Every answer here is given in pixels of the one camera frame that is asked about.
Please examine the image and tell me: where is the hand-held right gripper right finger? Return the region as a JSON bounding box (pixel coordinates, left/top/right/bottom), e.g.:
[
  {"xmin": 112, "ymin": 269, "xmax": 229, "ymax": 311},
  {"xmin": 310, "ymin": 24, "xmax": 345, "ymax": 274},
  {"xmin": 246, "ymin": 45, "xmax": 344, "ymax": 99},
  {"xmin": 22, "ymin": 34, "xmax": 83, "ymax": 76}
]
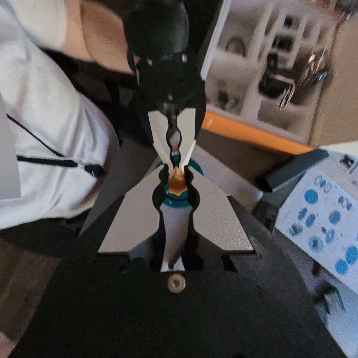
[{"xmin": 182, "ymin": 165, "xmax": 254, "ymax": 271}]

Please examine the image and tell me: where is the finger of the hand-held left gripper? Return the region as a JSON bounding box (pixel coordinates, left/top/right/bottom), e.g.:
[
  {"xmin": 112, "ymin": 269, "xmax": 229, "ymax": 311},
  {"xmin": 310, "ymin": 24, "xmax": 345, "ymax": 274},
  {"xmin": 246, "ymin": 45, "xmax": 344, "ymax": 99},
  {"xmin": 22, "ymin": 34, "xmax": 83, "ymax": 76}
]
[
  {"xmin": 148, "ymin": 110, "xmax": 172, "ymax": 169},
  {"xmin": 176, "ymin": 109, "xmax": 197, "ymax": 168}
]

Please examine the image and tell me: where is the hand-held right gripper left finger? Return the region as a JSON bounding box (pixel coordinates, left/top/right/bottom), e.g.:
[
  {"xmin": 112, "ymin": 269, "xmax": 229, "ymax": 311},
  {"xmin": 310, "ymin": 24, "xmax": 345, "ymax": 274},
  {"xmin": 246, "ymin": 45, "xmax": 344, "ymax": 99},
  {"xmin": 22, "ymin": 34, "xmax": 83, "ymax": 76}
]
[{"xmin": 98, "ymin": 164, "xmax": 168, "ymax": 272}]

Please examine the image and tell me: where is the blue round metal turntable base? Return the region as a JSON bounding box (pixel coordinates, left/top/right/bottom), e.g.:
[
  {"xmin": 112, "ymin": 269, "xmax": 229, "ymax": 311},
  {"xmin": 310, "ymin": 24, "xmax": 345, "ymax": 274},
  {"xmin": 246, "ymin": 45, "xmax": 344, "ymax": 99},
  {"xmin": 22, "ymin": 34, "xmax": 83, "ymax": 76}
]
[{"xmin": 155, "ymin": 154, "xmax": 205, "ymax": 209}]

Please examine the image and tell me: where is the yellow handled screwdriver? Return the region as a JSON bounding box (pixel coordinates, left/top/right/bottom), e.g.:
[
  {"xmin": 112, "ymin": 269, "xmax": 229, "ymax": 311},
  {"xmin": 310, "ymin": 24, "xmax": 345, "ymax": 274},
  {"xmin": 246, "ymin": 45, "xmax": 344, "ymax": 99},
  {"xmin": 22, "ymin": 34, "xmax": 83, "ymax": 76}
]
[{"xmin": 167, "ymin": 166, "xmax": 187, "ymax": 196}]

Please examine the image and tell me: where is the person's left forearm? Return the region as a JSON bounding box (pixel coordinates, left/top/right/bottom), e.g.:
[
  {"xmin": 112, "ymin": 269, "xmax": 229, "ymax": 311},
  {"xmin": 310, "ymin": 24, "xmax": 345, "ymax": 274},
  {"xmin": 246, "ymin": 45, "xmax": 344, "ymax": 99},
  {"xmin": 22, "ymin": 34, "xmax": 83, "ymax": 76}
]
[{"xmin": 66, "ymin": 0, "xmax": 135, "ymax": 74}]

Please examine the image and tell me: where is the grey desk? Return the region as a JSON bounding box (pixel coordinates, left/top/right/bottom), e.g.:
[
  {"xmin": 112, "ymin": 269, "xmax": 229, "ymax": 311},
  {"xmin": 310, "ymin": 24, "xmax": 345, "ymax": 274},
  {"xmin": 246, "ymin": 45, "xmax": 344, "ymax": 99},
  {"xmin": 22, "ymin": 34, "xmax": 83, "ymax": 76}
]
[{"xmin": 78, "ymin": 127, "xmax": 358, "ymax": 350}]

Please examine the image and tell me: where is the black screwdriver bit case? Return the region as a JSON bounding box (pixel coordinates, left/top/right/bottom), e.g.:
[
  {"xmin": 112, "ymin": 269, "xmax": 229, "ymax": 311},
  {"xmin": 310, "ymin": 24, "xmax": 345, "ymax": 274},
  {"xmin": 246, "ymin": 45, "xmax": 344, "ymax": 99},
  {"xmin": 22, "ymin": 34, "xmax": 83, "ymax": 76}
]
[{"xmin": 253, "ymin": 200, "xmax": 280, "ymax": 233}]

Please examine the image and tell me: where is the white foam sheet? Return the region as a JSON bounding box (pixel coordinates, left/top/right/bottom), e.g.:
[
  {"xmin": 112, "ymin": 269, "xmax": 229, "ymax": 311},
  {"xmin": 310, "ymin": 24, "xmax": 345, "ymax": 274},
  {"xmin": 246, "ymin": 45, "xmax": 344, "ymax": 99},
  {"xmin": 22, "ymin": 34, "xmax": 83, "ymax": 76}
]
[{"xmin": 145, "ymin": 145, "xmax": 263, "ymax": 272}]

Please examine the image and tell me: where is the cardboard box with white flaps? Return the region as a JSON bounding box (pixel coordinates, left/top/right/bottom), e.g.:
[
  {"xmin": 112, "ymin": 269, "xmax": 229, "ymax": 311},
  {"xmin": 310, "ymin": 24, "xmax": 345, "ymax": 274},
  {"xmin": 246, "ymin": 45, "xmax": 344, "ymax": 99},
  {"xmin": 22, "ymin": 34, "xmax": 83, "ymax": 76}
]
[{"xmin": 200, "ymin": 0, "xmax": 358, "ymax": 156}]

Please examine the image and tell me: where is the dark bit case sleeve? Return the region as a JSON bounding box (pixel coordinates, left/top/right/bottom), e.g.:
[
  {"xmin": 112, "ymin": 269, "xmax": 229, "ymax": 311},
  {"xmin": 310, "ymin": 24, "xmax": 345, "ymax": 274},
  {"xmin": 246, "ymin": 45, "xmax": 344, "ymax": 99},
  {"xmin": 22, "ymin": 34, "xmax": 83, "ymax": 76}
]
[{"xmin": 256, "ymin": 148, "xmax": 329, "ymax": 193}]

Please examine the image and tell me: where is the printed instruction sheet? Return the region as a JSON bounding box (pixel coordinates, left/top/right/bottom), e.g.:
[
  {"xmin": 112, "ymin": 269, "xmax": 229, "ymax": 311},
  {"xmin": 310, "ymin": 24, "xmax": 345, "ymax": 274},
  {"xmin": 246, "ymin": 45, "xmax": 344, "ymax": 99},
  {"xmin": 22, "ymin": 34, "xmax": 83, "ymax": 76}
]
[{"xmin": 275, "ymin": 165, "xmax": 358, "ymax": 294}]

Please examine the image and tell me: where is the printed instruction booklet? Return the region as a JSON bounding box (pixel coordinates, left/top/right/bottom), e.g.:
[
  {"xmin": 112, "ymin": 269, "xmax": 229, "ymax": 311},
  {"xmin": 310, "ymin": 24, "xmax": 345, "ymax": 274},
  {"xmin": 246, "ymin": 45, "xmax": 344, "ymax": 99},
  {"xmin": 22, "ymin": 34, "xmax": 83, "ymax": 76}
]
[{"xmin": 319, "ymin": 141, "xmax": 358, "ymax": 191}]

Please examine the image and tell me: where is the black lanyard clip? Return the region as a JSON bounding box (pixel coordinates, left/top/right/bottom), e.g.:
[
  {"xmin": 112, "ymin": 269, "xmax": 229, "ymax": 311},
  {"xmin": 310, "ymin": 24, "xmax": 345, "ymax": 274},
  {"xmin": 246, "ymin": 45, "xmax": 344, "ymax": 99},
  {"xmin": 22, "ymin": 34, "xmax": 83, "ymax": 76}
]
[{"xmin": 78, "ymin": 164, "xmax": 105, "ymax": 178}]

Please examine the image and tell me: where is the black servo with wires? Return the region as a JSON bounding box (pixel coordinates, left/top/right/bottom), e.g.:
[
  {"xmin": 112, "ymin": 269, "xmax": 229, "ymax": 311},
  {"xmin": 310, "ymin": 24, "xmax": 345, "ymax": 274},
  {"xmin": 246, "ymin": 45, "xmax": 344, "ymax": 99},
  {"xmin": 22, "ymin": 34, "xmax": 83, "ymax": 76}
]
[{"xmin": 259, "ymin": 50, "xmax": 328, "ymax": 109}]

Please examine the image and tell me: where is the black lanyard strap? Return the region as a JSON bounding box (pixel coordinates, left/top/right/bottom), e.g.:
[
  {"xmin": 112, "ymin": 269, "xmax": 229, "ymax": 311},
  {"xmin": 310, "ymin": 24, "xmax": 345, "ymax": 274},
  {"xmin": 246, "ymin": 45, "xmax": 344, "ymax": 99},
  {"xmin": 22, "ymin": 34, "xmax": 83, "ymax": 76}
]
[{"xmin": 7, "ymin": 113, "xmax": 79, "ymax": 168}]

